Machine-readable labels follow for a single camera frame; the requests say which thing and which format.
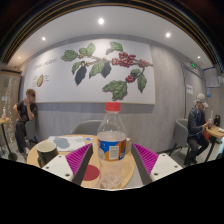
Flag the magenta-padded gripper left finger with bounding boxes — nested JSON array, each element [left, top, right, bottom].
[[41, 143, 94, 186]]

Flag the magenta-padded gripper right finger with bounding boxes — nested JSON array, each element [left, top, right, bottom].
[[130, 143, 184, 186]]

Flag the clear red-capped drink bottle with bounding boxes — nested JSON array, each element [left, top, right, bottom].
[[96, 101, 128, 190]]

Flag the dark mug with white inside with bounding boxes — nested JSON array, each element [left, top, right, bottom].
[[35, 141, 60, 169]]

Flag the grey upholstered chair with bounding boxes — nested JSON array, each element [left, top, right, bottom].
[[24, 117, 40, 145], [167, 117, 190, 158], [70, 119, 104, 136]]

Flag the small brown cardboard box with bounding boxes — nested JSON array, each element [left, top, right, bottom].
[[125, 137, 132, 154]]

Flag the person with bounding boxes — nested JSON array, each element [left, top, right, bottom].
[[12, 88, 39, 158], [185, 92, 214, 166]]

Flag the small round wooden side table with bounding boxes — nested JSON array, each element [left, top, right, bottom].
[[0, 115, 19, 162]]

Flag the small clear bottle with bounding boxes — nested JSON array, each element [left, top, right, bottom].
[[1, 106, 8, 122]]

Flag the white paper door sign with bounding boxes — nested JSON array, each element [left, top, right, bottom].
[[185, 83, 195, 95]]

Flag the round recessed ceiling lights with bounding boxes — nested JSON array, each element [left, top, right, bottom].
[[39, 17, 203, 61]]

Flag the large coffee branch wall mural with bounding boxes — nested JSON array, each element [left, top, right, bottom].
[[22, 38, 157, 106]]

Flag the wall notice board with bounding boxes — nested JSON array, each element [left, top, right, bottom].
[[203, 66, 223, 89]]

